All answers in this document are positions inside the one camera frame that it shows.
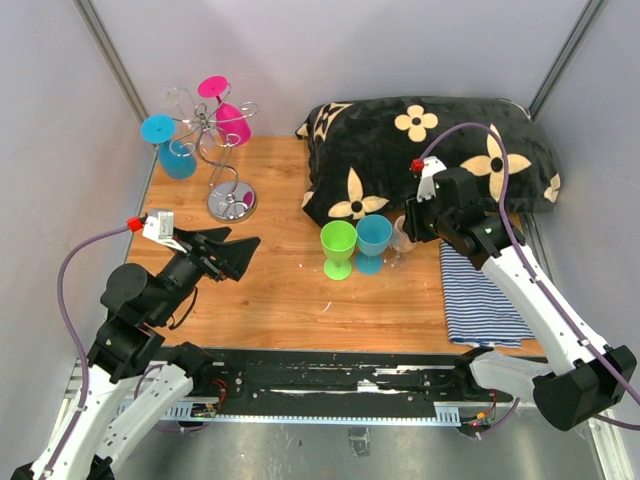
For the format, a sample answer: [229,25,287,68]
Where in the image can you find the chrome wine glass rack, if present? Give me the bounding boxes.
[174,93,258,223]

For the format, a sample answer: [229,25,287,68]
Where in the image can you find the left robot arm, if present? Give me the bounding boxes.
[12,217,261,479]

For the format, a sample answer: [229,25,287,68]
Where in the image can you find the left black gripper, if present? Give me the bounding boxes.
[150,226,261,324]

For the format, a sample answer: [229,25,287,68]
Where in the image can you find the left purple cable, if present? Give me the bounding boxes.
[44,222,151,476]

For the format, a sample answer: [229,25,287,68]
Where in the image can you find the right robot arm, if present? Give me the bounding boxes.
[403,157,637,431]

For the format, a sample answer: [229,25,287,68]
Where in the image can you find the pink wine glass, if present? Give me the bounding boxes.
[197,75,252,147]

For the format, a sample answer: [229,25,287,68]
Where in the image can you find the clear wine glass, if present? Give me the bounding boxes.
[160,87,196,124]
[389,215,417,267]

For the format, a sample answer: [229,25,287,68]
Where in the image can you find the blue striped cloth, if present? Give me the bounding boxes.
[439,243,534,348]

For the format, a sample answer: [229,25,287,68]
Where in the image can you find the black floral pillow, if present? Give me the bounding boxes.
[296,96,561,226]

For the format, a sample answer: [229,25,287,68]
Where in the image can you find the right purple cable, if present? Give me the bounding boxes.
[419,122,640,431]

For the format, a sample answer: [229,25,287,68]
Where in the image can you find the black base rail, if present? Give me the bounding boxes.
[206,348,513,423]

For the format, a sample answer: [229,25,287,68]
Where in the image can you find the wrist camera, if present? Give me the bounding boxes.
[126,209,186,253]
[411,156,447,203]

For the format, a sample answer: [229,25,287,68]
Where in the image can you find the dark blue wine glass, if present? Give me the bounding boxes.
[140,114,197,180]

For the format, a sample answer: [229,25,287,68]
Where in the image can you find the light blue wine glass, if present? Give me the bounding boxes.
[355,214,393,275]

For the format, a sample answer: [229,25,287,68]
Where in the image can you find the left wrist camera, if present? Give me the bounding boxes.
[126,209,186,253]

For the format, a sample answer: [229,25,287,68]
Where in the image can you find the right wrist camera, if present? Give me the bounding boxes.
[411,156,447,203]

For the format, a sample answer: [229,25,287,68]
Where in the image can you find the green wine glass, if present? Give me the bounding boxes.
[320,220,357,281]

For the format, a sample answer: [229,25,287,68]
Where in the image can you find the purple cable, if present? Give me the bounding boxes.
[419,122,640,431]
[44,222,151,476]

